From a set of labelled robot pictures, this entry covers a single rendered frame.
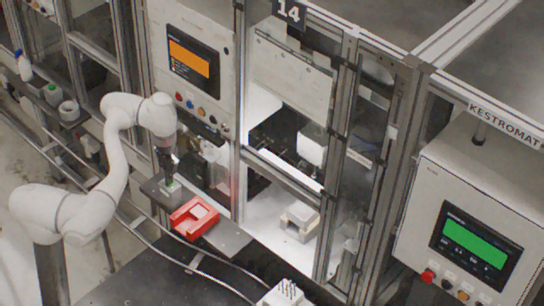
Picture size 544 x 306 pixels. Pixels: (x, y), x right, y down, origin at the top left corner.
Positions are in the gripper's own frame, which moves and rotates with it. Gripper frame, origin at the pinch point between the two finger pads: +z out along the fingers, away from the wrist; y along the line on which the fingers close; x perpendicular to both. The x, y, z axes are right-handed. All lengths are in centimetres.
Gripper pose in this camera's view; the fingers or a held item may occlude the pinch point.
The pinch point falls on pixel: (168, 177)
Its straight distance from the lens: 267.3
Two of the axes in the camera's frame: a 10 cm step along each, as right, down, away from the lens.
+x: -6.6, 5.2, -5.4
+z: -0.4, 7.0, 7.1
